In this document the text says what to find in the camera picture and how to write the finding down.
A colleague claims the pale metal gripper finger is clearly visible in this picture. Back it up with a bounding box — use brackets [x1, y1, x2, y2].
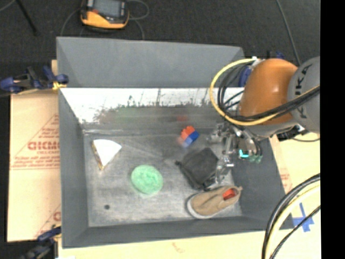
[206, 129, 227, 145]
[214, 155, 235, 185]

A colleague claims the black square pouch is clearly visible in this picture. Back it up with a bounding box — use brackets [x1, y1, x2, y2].
[175, 147, 220, 191]

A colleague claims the red and blue toy block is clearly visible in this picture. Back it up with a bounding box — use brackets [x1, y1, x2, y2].
[177, 125, 201, 149]

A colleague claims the tan shoe with red lining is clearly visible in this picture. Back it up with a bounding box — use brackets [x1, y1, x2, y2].
[185, 185, 244, 220]

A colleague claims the green round sponge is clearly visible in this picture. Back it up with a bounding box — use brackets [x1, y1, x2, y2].
[130, 164, 164, 195]

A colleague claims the grey metal bin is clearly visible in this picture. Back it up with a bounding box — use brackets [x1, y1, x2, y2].
[56, 36, 295, 248]

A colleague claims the white wedge-shaped block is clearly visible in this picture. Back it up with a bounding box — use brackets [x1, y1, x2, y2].
[91, 139, 123, 171]

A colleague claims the brown cardboard board, red print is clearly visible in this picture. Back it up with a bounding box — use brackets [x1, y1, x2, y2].
[6, 59, 63, 243]

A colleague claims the black cylinder on white bracket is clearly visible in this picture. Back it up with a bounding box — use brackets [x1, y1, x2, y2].
[276, 125, 306, 142]

